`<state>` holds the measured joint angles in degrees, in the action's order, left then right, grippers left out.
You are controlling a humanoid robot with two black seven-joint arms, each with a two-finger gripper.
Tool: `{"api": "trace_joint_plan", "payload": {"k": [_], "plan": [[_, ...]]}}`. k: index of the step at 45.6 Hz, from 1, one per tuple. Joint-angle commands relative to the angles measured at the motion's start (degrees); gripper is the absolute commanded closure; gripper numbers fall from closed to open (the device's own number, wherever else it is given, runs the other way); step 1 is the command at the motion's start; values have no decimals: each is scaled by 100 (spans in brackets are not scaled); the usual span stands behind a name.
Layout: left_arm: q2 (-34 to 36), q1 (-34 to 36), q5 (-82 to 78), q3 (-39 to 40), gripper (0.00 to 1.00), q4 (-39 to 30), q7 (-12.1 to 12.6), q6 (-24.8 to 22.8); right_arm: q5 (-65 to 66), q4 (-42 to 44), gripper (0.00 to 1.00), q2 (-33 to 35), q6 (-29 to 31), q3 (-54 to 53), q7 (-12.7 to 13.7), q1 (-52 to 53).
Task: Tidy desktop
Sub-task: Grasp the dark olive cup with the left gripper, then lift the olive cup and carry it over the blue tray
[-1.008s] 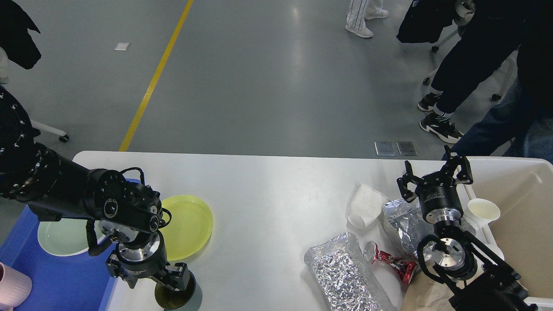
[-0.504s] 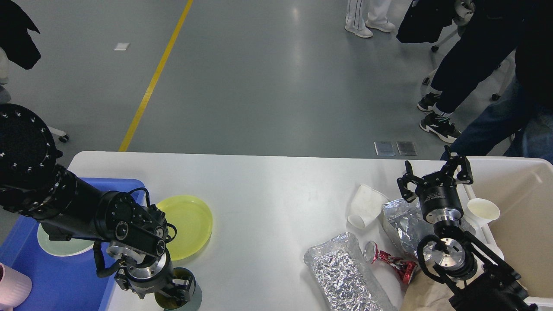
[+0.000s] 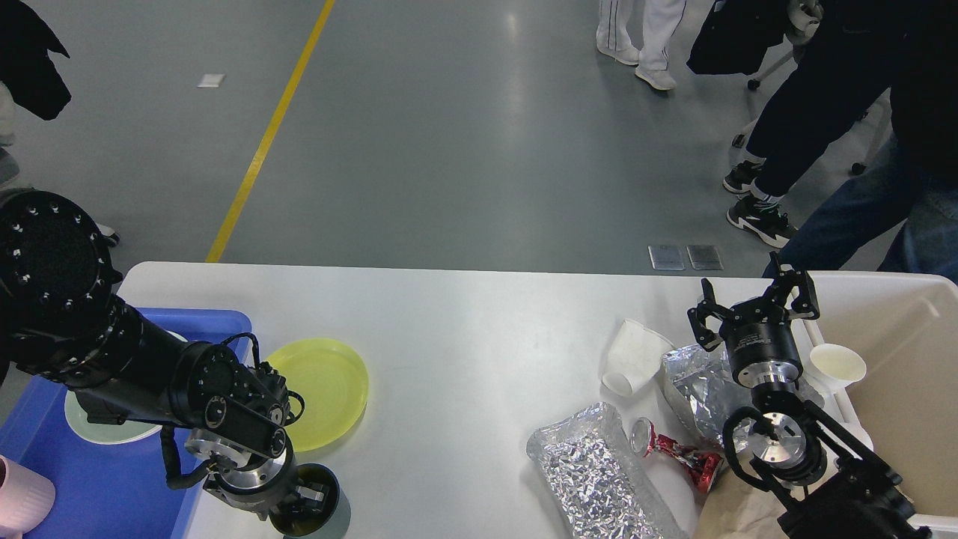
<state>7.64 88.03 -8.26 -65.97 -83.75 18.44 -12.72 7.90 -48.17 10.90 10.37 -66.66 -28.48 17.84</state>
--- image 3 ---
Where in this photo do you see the floor socket plate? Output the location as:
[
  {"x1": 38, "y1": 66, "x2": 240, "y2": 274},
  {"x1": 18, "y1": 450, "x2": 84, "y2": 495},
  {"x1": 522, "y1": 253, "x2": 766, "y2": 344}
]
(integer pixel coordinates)
[
  {"x1": 649, "y1": 245, "x2": 686, "y2": 272},
  {"x1": 686, "y1": 245, "x2": 724, "y2": 272}
]

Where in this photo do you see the blue plastic tray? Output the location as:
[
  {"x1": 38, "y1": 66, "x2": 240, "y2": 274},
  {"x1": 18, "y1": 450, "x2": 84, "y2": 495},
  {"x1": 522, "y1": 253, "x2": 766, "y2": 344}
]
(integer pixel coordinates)
[{"x1": 0, "y1": 307, "x2": 253, "y2": 539}]

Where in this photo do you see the silver foil bag rear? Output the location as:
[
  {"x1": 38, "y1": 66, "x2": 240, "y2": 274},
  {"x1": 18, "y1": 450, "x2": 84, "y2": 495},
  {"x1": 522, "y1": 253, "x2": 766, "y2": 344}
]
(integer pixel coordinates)
[{"x1": 659, "y1": 344, "x2": 824, "y2": 450}]

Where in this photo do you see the pink cup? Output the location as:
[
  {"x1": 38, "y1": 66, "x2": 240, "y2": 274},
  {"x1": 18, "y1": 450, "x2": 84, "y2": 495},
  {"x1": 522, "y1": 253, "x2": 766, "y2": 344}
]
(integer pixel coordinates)
[{"x1": 1, "y1": 456, "x2": 57, "y2": 538}]

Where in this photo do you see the person with black sneakers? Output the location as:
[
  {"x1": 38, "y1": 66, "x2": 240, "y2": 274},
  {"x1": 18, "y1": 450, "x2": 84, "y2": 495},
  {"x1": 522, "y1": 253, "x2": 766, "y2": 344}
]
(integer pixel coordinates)
[{"x1": 723, "y1": 1, "x2": 930, "y2": 249}]

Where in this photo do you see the silver foil bag front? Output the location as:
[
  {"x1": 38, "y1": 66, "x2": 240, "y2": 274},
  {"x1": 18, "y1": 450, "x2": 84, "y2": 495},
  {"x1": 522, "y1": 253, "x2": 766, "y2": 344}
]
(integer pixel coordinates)
[{"x1": 526, "y1": 402, "x2": 688, "y2": 538}]

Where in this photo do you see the white paper cup lying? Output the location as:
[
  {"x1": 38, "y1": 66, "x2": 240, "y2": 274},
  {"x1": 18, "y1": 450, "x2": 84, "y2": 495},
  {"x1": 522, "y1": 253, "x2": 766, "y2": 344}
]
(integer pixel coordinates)
[{"x1": 601, "y1": 320, "x2": 675, "y2": 397}]

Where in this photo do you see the person in white trousers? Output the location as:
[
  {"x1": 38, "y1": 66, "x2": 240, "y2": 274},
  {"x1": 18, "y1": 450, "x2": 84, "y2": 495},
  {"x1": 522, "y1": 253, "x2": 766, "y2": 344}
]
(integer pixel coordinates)
[{"x1": 595, "y1": 1, "x2": 687, "y2": 92}]

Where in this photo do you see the beige plastic bin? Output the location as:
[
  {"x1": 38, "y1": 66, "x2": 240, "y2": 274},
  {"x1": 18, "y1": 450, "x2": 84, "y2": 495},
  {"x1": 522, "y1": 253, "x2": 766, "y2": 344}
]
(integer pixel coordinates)
[{"x1": 812, "y1": 272, "x2": 957, "y2": 538}]

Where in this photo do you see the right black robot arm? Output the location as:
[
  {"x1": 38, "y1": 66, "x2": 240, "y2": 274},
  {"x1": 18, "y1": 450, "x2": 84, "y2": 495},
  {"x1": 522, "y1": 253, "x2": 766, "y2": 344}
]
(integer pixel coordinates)
[{"x1": 688, "y1": 252, "x2": 933, "y2": 538}]

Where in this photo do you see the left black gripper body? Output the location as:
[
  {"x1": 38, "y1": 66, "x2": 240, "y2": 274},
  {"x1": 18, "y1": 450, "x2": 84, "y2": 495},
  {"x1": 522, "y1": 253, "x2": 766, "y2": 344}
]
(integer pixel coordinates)
[{"x1": 202, "y1": 449, "x2": 300, "y2": 521}]

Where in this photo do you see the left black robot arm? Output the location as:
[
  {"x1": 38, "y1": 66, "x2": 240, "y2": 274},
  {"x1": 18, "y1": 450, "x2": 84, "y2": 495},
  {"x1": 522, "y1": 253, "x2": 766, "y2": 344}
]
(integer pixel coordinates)
[{"x1": 1, "y1": 188, "x2": 340, "y2": 537}]

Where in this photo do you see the person at right edge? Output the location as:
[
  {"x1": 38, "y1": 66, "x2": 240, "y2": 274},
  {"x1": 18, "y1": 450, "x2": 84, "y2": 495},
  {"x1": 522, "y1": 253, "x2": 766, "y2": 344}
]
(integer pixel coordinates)
[{"x1": 779, "y1": 1, "x2": 957, "y2": 281}]

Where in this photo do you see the floor socket plate left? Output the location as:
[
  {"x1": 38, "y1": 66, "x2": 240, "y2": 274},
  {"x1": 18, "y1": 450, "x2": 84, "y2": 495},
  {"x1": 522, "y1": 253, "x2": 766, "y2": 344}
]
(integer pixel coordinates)
[{"x1": 649, "y1": 245, "x2": 686, "y2": 272}]

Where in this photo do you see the white paper cup upright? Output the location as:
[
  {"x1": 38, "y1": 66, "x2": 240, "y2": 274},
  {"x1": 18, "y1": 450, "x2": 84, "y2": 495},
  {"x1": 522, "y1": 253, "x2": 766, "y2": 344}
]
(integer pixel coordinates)
[{"x1": 803, "y1": 344, "x2": 867, "y2": 395}]

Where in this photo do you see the silver foil bag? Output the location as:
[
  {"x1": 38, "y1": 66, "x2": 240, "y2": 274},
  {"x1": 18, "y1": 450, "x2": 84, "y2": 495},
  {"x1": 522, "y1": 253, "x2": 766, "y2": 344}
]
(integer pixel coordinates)
[
  {"x1": 526, "y1": 402, "x2": 688, "y2": 538},
  {"x1": 659, "y1": 344, "x2": 824, "y2": 450}
]

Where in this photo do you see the white office chair right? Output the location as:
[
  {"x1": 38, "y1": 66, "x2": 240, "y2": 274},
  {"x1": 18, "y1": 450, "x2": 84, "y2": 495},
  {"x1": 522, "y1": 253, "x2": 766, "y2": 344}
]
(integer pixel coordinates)
[{"x1": 731, "y1": 50, "x2": 892, "y2": 175}]

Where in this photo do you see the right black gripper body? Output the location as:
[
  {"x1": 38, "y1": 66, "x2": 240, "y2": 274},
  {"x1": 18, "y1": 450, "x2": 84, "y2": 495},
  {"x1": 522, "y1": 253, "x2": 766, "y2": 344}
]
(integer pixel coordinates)
[{"x1": 719, "y1": 299, "x2": 803, "y2": 389}]

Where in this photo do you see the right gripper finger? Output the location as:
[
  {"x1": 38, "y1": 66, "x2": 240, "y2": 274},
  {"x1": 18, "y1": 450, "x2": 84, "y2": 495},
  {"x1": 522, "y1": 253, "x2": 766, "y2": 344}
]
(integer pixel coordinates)
[
  {"x1": 748, "y1": 252, "x2": 820, "y2": 324},
  {"x1": 687, "y1": 278, "x2": 738, "y2": 352}
]

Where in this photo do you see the floor socket plate right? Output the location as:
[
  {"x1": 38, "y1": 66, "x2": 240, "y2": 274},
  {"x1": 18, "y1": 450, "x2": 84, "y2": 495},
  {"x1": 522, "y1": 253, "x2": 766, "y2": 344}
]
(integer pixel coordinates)
[{"x1": 686, "y1": 245, "x2": 724, "y2": 272}]

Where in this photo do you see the dark teal cup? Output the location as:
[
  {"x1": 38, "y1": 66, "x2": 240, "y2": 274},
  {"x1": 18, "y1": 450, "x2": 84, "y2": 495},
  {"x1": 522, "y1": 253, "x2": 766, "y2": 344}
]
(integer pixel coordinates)
[{"x1": 270, "y1": 463, "x2": 350, "y2": 538}]

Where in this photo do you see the office chair left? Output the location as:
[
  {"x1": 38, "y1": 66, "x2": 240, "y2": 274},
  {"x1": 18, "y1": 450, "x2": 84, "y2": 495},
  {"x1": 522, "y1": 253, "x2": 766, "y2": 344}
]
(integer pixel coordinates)
[{"x1": 0, "y1": 147, "x2": 120, "y2": 249}]

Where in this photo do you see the yellow plastic plate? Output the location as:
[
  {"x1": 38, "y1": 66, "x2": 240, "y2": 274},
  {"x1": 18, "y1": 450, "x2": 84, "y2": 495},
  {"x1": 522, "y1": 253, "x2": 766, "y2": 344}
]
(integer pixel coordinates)
[{"x1": 266, "y1": 338, "x2": 370, "y2": 451}]

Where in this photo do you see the crushed red soda can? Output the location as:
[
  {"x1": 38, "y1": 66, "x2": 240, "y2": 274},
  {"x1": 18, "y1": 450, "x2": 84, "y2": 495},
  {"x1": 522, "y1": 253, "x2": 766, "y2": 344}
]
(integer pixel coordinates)
[{"x1": 632, "y1": 417, "x2": 724, "y2": 495}]

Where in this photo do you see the black jacket left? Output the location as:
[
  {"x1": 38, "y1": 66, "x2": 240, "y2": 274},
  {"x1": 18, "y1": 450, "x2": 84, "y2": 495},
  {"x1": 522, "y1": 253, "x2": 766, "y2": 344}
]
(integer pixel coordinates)
[{"x1": 1, "y1": 1, "x2": 72, "y2": 121}]

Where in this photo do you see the pale green plate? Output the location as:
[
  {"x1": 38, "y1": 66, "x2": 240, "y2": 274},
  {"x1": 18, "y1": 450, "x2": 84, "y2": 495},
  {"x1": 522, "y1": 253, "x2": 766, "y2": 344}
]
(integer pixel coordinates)
[{"x1": 64, "y1": 329, "x2": 188, "y2": 445}]

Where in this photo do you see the brown paper bag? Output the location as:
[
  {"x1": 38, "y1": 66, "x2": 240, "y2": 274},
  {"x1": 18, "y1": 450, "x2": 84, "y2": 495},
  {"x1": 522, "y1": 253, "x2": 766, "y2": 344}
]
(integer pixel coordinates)
[{"x1": 692, "y1": 470, "x2": 786, "y2": 538}]

